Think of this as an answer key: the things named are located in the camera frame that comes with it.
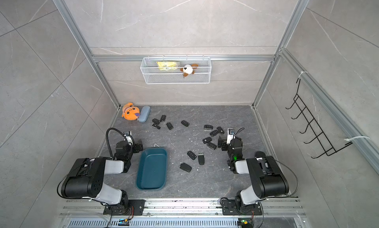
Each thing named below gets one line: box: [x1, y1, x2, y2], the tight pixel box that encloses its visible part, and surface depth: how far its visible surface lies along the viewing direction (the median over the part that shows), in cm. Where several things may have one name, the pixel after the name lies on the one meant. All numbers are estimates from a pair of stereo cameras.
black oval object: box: [255, 151, 266, 158], surface depth 95 cm
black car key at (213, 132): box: [209, 129, 219, 137], surface depth 103 cm
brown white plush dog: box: [179, 63, 199, 78], surface depth 87 cm
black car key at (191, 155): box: [187, 150, 197, 160], surface depth 92 cm
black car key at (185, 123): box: [180, 119, 190, 127], surface depth 109 cm
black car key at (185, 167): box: [179, 162, 193, 173], surface depth 89 cm
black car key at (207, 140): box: [202, 136, 213, 144], surface depth 100 cm
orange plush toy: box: [121, 102, 141, 121], surface depth 109 cm
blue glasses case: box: [138, 105, 152, 123], surface depth 113 cm
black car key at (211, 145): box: [206, 142, 217, 151], surface depth 97 cm
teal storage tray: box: [136, 147, 168, 190], surface depth 88 cm
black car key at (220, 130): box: [216, 126, 225, 135], surface depth 104 cm
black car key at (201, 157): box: [197, 152, 205, 166], surface depth 92 cm
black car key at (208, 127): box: [203, 124, 214, 130], surface depth 106 cm
